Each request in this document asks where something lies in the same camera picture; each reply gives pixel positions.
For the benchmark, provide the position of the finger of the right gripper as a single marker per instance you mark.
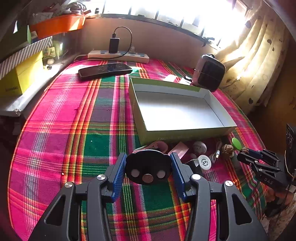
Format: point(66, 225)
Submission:
point(264, 170)
point(264, 155)

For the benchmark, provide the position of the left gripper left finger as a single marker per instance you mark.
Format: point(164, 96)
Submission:
point(62, 218)

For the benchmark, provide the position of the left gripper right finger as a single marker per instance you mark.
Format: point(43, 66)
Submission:
point(235, 218)

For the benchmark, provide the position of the green white mushroom stand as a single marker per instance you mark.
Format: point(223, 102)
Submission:
point(236, 144)

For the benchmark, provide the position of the brown walnut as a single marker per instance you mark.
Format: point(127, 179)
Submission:
point(227, 151)

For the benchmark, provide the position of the white small round jar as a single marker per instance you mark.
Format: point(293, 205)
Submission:
point(204, 162)

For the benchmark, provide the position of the white egg-shaped gadget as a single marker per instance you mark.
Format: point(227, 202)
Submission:
point(199, 148)

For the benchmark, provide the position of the black round disc gadget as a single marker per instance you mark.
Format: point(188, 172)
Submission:
point(148, 167)

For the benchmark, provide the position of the black cylindrical device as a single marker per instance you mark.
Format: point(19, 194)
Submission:
point(195, 166)

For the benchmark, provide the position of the pink plastic clip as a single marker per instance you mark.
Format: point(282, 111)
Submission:
point(156, 145)

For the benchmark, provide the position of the person right hand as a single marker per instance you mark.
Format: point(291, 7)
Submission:
point(271, 195)

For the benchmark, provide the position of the cream heart pattern curtain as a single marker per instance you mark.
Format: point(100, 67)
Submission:
point(254, 60)

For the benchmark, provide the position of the small grey fan heater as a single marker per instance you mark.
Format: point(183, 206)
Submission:
point(208, 73)

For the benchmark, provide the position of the green white cardboard tray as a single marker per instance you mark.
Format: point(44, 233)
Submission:
point(168, 111)

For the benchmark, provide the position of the yellow cardboard box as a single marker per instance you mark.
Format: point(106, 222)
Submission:
point(20, 78)

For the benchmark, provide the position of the black smartphone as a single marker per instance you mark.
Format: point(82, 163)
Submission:
point(102, 71)

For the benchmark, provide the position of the white power strip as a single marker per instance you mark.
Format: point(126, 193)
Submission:
point(120, 55)

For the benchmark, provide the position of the striped grey white box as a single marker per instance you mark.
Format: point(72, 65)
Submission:
point(18, 57)

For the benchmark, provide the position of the green cardboard box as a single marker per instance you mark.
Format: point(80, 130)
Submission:
point(15, 42)

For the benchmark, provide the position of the orange plastic tray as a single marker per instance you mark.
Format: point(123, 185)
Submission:
point(58, 25)

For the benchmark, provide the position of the black charger with cable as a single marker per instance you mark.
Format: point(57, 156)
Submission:
point(114, 41)

